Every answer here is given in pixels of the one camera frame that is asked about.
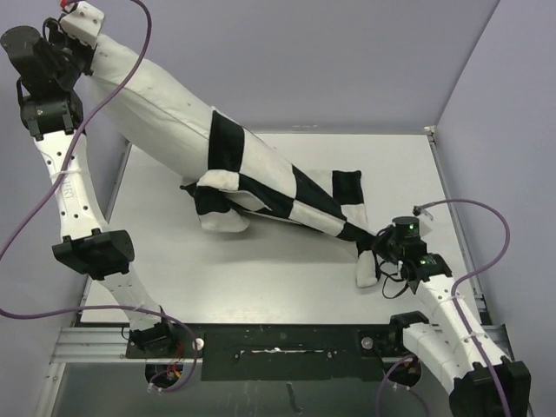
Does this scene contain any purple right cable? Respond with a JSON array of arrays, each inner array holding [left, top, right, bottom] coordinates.
[[377, 198, 516, 417]]

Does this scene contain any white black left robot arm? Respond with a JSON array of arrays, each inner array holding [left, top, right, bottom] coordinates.
[[1, 18, 178, 357]]

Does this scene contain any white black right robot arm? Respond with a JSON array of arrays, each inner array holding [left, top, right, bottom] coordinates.
[[373, 216, 531, 416]]

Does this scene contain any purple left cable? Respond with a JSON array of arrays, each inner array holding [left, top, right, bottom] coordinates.
[[0, 0, 201, 394]]

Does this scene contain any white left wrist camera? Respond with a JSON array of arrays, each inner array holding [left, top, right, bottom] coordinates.
[[59, 1, 105, 49]]

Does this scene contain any white pillow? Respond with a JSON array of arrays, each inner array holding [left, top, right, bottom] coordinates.
[[86, 34, 213, 182]]

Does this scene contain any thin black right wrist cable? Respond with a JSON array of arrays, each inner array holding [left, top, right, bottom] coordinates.
[[375, 255, 414, 300]]

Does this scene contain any purple cable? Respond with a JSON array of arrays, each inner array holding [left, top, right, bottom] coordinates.
[[377, 198, 516, 417], [0, 0, 201, 394]]

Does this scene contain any black white checkered pillowcase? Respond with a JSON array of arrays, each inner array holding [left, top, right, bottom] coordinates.
[[181, 111, 379, 288]]

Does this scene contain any aluminium front frame rail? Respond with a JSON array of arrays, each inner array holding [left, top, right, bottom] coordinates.
[[50, 323, 509, 366]]

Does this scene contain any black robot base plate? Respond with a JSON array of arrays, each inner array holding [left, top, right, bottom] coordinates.
[[125, 323, 409, 381]]

